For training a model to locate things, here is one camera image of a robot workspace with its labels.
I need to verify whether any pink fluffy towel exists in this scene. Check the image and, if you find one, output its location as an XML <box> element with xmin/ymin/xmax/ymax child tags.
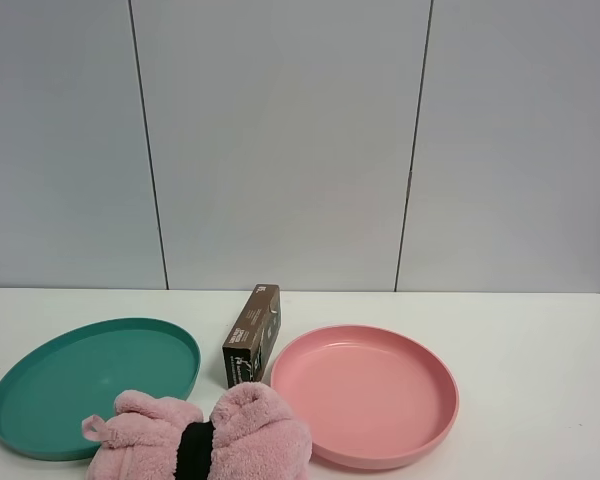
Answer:
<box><xmin>82</xmin><ymin>382</ymin><xmax>312</xmax><ymax>480</ymax></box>

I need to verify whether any pink round plate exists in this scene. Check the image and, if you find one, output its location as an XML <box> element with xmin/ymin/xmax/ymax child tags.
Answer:
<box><xmin>270</xmin><ymin>325</ymin><xmax>459</xmax><ymax>470</ymax></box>

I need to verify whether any green round plate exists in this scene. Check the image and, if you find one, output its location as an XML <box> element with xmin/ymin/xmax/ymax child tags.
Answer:
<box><xmin>0</xmin><ymin>318</ymin><xmax>201</xmax><ymax>461</ymax></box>

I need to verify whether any brown coffee box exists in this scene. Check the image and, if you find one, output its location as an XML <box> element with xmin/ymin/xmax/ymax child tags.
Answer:
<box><xmin>222</xmin><ymin>284</ymin><xmax>281</xmax><ymax>388</ymax></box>

